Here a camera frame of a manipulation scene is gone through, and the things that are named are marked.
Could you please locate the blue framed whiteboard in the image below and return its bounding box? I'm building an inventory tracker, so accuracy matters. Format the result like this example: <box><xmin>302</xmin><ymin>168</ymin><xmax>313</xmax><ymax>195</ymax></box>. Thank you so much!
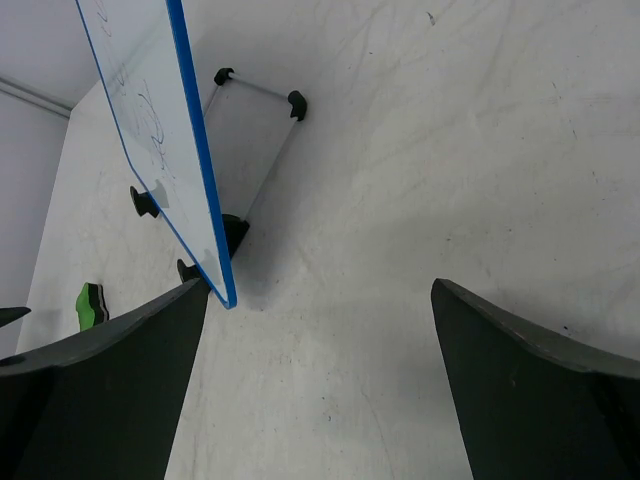
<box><xmin>77</xmin><ymin>1</ymin><xmax>237</xmax><ymax>309</ymax></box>

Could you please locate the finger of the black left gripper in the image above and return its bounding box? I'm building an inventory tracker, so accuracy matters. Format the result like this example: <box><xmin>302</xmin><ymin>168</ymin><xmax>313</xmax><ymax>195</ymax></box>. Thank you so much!
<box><xmin>0</xmin><ymin>307</ymin><xmax>31</xmax><ymax>327</ymax></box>

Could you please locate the green foam eraser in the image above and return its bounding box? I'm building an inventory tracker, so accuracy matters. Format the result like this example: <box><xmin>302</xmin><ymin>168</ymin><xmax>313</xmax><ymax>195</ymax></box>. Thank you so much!
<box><xmin>75</xmin><ymin>282</ymin><xmax>110</xmax><ymax>331</ymax></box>

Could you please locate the whiteboard metal stand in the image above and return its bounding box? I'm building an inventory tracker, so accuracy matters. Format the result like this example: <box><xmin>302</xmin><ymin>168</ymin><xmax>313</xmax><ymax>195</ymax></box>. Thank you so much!
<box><xmin>130</xmin><ymin>66</ymin><xmax>308</xmax><ymax>287</ymax></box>

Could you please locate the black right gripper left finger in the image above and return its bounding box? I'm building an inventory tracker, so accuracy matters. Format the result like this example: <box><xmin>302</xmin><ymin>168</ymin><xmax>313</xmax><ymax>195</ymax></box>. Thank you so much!
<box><xmin>1</xmin><ymin>279</ymin><xmax>209</xmax><ymax>479</ymax></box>

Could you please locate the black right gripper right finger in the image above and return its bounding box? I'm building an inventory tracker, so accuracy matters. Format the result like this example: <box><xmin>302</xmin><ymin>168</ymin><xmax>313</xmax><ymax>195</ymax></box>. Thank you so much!
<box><xmin>431</xmin><ymin>279</ymin><xmax>639</xmax><ymax>479</ymax></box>

